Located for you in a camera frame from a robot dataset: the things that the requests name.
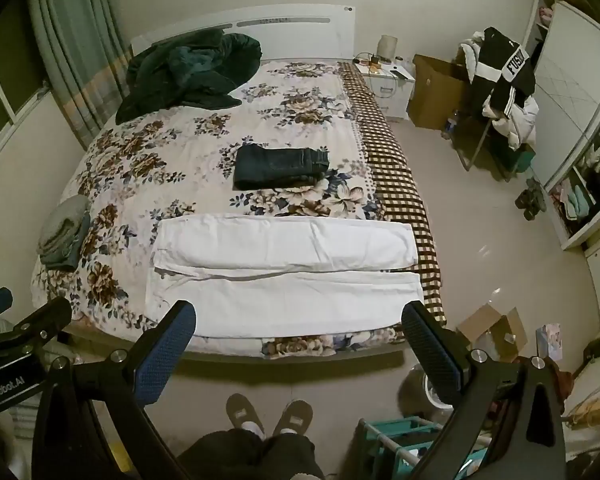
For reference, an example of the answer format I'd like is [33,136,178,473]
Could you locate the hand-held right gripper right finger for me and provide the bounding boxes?
[401,301,566,480]

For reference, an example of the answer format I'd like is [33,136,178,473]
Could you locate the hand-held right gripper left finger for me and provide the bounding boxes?
[32,300,197,480]

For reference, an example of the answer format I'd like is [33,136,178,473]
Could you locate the white pants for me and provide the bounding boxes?
[145,214,426,338]

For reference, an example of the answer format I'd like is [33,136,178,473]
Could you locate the white round fan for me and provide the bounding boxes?
[397,370,456,422]

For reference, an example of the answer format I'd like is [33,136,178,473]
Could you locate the small open cardboard box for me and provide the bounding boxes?
[456,305,528,361]

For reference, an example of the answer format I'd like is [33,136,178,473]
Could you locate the folded grey clothes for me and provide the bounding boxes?
[37,195,92,270]

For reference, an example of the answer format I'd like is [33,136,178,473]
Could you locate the teal rack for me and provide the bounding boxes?
[355,415,487,480]

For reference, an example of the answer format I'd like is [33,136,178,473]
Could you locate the person's left slipper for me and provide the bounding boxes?
[226,393,266,441]

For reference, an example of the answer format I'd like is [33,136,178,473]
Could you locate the person's slipper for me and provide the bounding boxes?
[272,400,314,438]
[226,393,266,441]

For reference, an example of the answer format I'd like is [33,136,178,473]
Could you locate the pale printed box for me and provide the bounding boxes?
[535,322,566,362]

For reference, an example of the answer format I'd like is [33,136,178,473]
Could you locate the person's dark trousers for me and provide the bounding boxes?
[177,427,326,480]

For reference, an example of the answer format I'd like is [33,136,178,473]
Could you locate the person's right slipper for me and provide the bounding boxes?
[272,400,314,438]

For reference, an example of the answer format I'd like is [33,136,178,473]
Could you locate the pair of dark shoes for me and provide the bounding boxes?
[514,177,548,222]

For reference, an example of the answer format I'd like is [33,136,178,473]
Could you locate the white framed window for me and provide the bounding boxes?
[0,35,51,161]

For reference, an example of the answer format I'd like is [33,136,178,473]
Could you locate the folded dark jeans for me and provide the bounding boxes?
[232,144,331,192]

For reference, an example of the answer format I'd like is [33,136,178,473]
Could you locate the metal chair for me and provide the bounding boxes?
[450,45,536,182]

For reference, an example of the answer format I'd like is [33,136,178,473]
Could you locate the blue water bottle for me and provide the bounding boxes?
[442,110,461,142]

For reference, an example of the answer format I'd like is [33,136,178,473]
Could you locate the white garment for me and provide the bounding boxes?
[481,92,540,151]

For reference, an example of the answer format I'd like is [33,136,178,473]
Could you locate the white nightstand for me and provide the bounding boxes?
[355,57,416,121]

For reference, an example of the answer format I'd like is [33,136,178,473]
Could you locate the large brown cardboard box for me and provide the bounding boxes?
[407,54,470,131]

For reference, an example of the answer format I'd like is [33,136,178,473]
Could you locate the green striped curtain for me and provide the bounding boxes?
[27,0,133,151]

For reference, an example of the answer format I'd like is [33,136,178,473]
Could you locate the dark green jacket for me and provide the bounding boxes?
[115,32,262,125]

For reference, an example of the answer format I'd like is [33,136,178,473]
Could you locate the black and white jacket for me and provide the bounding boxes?
[472,26,537,121]

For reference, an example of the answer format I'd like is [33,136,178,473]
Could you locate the white wardrobe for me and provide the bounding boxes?
[522,0,600,252]

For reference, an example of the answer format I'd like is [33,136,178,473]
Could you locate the beige table lamp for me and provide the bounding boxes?
[377,35,399,62]

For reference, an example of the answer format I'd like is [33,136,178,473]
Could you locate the white bed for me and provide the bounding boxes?
[30,4,448,367]

